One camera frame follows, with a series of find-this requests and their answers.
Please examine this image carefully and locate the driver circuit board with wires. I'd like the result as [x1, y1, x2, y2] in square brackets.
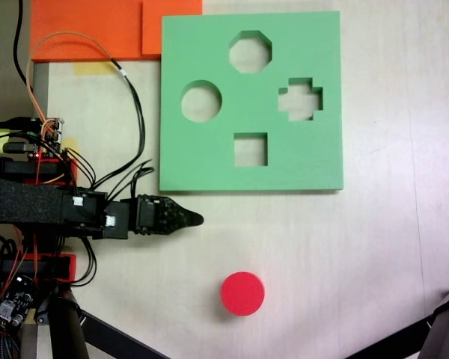
[28, 116, 67, 155]

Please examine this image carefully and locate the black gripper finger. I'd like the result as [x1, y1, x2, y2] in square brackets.
[159, 195, 205, 221]
[159, 219, 205, 236]

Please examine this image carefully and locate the wide yellow tape strip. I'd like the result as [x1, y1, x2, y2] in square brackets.
[73, 61, 115, 76]

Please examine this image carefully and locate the black tripod leg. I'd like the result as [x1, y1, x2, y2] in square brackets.
[37, 287, 90, 359]
[419, 281, 449, 359]

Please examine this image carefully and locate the red black table clamp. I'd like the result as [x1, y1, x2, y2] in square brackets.
[0, 251, 78, 283]
[0, 155, 79, 187]

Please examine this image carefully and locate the green shape sorter board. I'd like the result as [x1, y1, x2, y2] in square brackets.
[158, 10, 345, 194]

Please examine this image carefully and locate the grey metal post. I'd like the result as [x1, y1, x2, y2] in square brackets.
[32, 62, 50, 118]

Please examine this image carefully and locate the black power converter board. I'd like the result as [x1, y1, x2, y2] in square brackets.
[0, 275, 37, 332]

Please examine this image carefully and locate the thick black cable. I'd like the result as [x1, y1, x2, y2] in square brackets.
[13, 0, 28, 85]

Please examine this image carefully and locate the black wire bundle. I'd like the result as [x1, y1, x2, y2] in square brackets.
[91, 58, 155, 190]

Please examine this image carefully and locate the orange wire loop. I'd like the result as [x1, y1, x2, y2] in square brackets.
[25, 31, 117, 142]

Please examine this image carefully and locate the large orange foam block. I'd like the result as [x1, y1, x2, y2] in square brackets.
[29, 0, 144, 63]

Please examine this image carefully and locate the red cylinder block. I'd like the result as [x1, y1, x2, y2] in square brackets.
[220, 271, 266, 317]

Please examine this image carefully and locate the braided grey cable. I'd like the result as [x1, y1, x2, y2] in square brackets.
[0, 331, 22, 359]

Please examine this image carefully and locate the small orange foam block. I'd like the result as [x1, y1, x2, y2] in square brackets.
[141, 0, 204, 58]

